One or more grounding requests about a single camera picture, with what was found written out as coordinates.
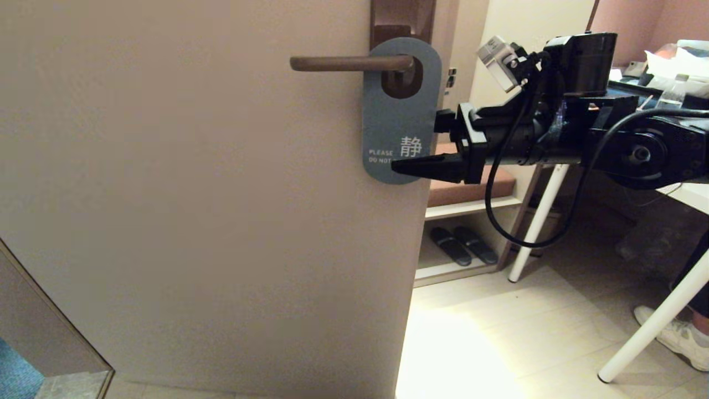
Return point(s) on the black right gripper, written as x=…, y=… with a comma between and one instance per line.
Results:
x=509, y=138

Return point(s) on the white door hanger sign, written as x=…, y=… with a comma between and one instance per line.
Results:
x=388, y=122

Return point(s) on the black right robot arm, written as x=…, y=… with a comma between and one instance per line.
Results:
x=637, y=149

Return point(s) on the beige door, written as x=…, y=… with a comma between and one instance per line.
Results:
x=166, y=194

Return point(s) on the terracotta seat cushion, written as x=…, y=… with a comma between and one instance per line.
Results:
x=471, y=191

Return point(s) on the dark grey slipper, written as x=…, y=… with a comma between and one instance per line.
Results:
x=476, y=245
x=450, y=247

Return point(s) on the white round table leg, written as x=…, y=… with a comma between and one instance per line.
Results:
x=540, y=216
x=653, y=327

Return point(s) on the beige trash bin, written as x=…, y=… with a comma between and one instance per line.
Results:
x=548, y=221

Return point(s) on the cream shelf cabinet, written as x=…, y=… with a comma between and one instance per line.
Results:
x=520, y=33

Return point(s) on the dark blue case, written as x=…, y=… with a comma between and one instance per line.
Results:
x=631, y=86

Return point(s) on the clear plastic water bottle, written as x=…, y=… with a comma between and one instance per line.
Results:
x=673, y=95

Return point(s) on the white plastic bag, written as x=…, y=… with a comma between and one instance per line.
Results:
x=678, y=61

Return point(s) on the person leg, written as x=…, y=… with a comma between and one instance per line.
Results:
x=699, y=293

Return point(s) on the white sneaker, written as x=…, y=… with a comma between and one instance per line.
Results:
x=678, y=339

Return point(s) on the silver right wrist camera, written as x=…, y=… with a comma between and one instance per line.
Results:
x=501, y=61

